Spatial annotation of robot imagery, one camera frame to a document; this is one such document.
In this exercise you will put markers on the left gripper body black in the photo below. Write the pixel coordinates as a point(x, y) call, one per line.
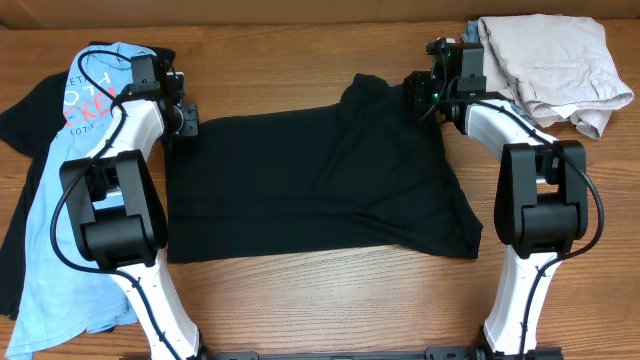
point(189, 120)

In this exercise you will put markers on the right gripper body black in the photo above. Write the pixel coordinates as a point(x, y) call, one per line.
point(415, 89)

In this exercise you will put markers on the black t-shirt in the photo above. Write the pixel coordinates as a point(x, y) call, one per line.
point(25, 120)
point(354, 174)

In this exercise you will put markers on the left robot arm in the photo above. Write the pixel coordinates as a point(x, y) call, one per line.
point(115, 213)

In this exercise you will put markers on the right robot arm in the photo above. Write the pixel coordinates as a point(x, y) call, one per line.
point(540, 206)

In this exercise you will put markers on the folded blue jeans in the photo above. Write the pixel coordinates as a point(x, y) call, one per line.
point(471, 35)

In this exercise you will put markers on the beige folded shorts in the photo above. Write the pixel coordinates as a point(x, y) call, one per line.
point(556, 68)

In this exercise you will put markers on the light blue t-shirt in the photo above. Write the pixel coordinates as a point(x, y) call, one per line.
point(50, 260)

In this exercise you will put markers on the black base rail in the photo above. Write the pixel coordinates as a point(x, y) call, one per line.
point(340, 356)

